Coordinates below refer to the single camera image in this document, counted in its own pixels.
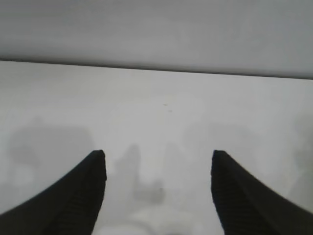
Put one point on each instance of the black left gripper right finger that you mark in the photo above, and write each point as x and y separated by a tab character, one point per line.
244	203

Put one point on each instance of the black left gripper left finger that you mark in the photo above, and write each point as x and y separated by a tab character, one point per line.
68	203

